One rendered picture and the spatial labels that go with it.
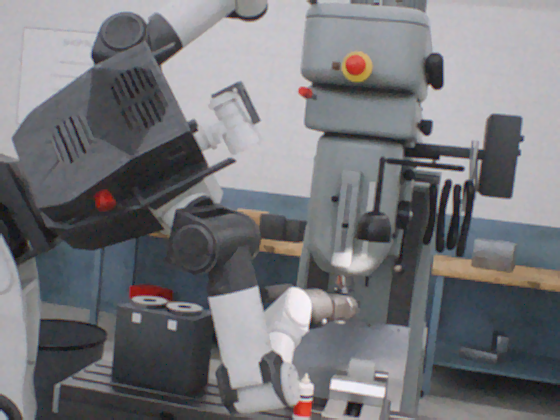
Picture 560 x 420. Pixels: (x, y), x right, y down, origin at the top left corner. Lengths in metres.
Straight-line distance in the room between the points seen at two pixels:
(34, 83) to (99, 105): 5.63
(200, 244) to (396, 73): 0.55
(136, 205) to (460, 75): 4.83
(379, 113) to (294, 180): 4.46
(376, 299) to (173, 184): 0.99
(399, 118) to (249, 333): 0.60
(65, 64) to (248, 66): 1.62
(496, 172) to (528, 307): 4.16
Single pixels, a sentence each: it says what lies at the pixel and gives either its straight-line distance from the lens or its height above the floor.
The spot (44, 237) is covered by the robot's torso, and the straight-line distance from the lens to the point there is 1.41.
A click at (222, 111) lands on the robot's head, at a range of 1.43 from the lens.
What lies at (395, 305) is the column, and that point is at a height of 1.18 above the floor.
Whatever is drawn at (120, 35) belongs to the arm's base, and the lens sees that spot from 1.48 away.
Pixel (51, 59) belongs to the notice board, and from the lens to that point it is 6.87.
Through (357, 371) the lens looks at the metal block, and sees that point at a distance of 1.80.
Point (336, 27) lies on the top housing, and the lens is 1.57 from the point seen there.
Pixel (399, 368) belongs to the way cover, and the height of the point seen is 1.01.
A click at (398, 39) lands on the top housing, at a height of 1.82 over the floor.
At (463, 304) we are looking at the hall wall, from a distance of 6.04.
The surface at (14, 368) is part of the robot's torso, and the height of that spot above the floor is 1.13.
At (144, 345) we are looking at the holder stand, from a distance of 1.93.
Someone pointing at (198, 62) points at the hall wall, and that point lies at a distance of 6.33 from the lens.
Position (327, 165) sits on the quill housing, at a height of 1.55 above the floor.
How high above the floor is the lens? 1.59
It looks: 5 degrees down
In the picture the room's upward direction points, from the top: 6 degrees clockwise
